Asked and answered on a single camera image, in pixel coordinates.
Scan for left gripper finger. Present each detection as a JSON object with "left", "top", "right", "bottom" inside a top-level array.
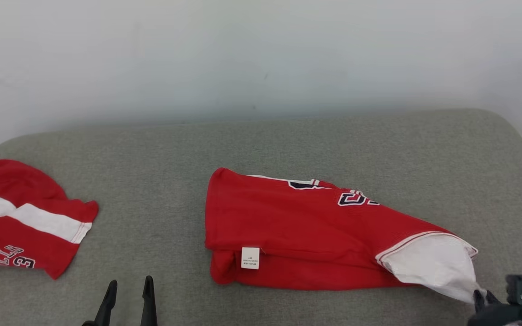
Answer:
[
  {"left": 141, "top": 275, "right": 158, "bottom": 326},
  {"left": 94, "top": 280, "right": 118, "bottom": 326}
]

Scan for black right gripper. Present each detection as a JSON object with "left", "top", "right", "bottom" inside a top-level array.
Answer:
[{"left": 467, "top": 290, "right": 522, "bottom": 326}]

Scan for red shorts white stripe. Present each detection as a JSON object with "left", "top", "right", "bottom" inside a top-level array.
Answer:
[{"left": 0, "top": 159, "right": 99, "bottom": 280}]

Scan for red bulls jersey white sleeves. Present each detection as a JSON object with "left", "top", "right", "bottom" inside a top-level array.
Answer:
[{"left": 204, "top": 168, "right": 486, "bottom": 305}]

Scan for grey fabric sofa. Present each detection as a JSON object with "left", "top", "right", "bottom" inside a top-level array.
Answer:
[{"left": 0, "top": 108, "right": 522, "bottom": 326}]

